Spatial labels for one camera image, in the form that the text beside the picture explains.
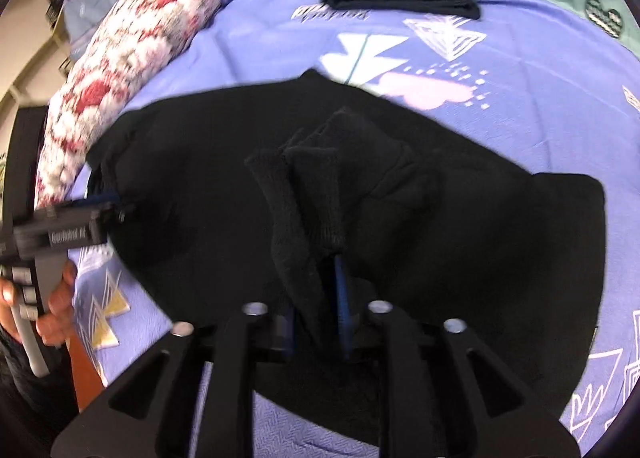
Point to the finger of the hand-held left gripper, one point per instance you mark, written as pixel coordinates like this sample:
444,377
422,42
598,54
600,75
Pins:
100,199

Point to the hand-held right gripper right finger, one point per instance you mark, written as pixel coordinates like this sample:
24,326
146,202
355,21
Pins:
341,308

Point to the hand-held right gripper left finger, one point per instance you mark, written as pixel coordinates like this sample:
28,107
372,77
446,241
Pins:
288,338

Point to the black pants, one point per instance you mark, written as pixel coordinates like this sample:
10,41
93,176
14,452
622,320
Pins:
475,238

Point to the person's left forearm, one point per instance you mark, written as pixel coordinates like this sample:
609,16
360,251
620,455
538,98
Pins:
20,388

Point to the person's left hand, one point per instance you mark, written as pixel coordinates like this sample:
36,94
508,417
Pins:
60,298

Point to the red floral pillow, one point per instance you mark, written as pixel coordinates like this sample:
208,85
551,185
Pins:
125,53

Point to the purple printed bed sheet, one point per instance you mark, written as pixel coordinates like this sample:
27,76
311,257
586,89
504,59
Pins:
525,103

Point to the wooden bed frame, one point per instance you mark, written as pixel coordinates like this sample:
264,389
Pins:
85,368

